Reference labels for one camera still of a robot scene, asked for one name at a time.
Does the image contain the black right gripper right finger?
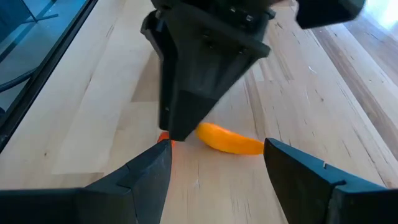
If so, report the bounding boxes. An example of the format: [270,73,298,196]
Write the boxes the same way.
[263,138,398,224]

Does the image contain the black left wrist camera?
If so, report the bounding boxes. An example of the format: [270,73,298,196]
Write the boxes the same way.
[295,0,367,30]

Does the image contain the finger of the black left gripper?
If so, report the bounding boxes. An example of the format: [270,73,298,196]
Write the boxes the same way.
[141,11,180,141]
[155,10,272,141]

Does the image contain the yellow-orange chili pepper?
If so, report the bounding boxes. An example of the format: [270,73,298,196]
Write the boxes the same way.
[195,122,265,156]

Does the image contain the red chili pepper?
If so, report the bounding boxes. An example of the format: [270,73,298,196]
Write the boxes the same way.
[157,130,177,149]

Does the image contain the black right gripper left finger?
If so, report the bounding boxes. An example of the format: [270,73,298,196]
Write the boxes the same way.
[0,139,173,224]

